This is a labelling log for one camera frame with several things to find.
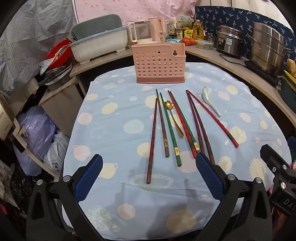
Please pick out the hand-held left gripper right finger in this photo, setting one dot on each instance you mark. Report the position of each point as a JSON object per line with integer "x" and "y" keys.
{"x": 209, "y": 178}

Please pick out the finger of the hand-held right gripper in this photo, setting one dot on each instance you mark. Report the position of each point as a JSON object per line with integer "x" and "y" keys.
{"x": 274, "y": 157}

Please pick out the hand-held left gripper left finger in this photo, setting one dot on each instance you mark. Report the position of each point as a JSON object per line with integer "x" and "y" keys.
{"x": 89, "y": 178}

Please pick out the dark maroon chopstick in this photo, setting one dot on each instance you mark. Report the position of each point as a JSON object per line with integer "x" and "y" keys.
{"x": 152, "y": 139}
{"x": 196, "y": 127}
{"x": 200, "y": 127}

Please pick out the green chopstick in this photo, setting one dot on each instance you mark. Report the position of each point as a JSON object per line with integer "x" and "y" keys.
{"x": 188, "y": 129}
{"x": 170, "y": 129}

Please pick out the red chopstick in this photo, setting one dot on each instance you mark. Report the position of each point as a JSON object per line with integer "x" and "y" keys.
{"x": 183, "y": 129}
{"x": 212, "y": 118}

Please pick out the dark brown chopstick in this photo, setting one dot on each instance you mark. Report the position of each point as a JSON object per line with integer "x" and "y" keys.
{"x": 161, "y": 122}

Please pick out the white ceramic spoon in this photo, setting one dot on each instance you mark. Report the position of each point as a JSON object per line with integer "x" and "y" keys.
{"x": 205, "y": 95}

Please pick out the gold flower spoon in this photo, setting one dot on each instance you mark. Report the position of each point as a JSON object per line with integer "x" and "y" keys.
{"x": 168, "y": 104}

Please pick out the pink perforated utensil holder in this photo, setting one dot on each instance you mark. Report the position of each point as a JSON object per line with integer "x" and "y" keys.
{"x": 157, "y": 64}

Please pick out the pink patterned cloth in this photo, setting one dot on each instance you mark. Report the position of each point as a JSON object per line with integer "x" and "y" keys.
{"x": 293, "y": 165}

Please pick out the white plastic bag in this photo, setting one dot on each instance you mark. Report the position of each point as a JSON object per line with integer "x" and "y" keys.
{"x": 56, "y": 150}

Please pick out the blue printed tablecloth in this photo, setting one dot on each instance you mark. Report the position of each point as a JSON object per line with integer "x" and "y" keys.
{"x": 115, "y": 129}

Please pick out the green plastic container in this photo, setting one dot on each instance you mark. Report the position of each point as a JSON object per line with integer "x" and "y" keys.
{"x": 289, "y": 92}

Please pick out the purple plastic bag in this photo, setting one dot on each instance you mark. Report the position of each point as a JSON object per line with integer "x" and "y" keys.
{"x": 34, "y": 139}

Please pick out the wooden side cabinet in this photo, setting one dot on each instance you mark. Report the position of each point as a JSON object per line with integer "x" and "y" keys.
{"x": 60, "y": 106}

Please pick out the black induction cooker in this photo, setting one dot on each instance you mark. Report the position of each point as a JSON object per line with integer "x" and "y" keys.
{"x": 261, "y": 71}

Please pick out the brown bread roll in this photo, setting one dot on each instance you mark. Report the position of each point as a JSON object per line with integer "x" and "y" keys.
{"x": 291, "y": 66}

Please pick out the white appliance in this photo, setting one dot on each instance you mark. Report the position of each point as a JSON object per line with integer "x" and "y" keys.
{"x": 7, "y": 120}

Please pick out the black frying pans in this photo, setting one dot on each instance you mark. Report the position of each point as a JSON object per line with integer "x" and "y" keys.
{"x": 56, "y": 76}

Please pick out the steel steamer pot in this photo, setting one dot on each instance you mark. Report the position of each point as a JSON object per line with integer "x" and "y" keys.
{"x": 268, "y": 48}

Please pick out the curved wooden counter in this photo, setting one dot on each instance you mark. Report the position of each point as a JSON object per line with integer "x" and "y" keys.
{"x": 208, "y": 55}

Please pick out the steel rice cooker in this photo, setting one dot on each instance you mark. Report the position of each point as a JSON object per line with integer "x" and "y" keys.
{"x": 231, "y": 41}

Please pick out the red plastic basin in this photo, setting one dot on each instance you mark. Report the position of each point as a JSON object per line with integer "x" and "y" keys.
{"x": 54, "y": 53}

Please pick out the grey dish drainer tub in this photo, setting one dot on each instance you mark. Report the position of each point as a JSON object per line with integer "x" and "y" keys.
{"x": 99, "y": 46}

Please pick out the glass food container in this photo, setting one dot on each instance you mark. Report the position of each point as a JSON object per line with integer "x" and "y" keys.
{"x": 204, "y": 44}

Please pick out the small steel cup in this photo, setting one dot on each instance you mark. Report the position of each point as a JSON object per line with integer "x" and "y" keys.
{"x": 210, "y": 38}

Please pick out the red tomato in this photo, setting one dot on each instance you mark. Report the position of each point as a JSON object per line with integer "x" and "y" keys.
{"x": 190, "y": 41}

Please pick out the yellow packet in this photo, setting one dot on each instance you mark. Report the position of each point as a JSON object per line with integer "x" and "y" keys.
{"x": 188, "y": 33}

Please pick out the white label sauce bottle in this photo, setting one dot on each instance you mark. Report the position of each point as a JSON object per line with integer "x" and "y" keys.
{"x": 180, "y": 33}

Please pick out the cooking oil bottle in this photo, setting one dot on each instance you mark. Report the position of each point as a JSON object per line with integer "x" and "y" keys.
{"x": 198, "y": 30}

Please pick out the dark sauce bottle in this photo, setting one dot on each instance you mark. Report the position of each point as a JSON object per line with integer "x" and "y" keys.
{"x": 172, "y": 32}

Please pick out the white clear jug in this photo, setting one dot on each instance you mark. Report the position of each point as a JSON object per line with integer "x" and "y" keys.
{"x": 141, "y": 32}

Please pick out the silver foil sheet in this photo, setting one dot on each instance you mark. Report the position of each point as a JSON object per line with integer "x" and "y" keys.
{"x": 27, "y": 34}

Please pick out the white green carton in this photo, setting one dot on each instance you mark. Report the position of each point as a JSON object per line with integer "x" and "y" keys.
{"x": 183, "y": 21}

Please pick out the pink electric kettle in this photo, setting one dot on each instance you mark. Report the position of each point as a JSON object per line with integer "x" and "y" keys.
{"x": 157, "y": 27}

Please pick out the blue floral wall cloth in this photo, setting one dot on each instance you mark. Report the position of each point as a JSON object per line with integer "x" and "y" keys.
{"x": 231, "y": 16}

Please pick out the pink dotted wall cloth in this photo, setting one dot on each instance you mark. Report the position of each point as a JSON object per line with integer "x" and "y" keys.
{"x": 115, "y": 9}

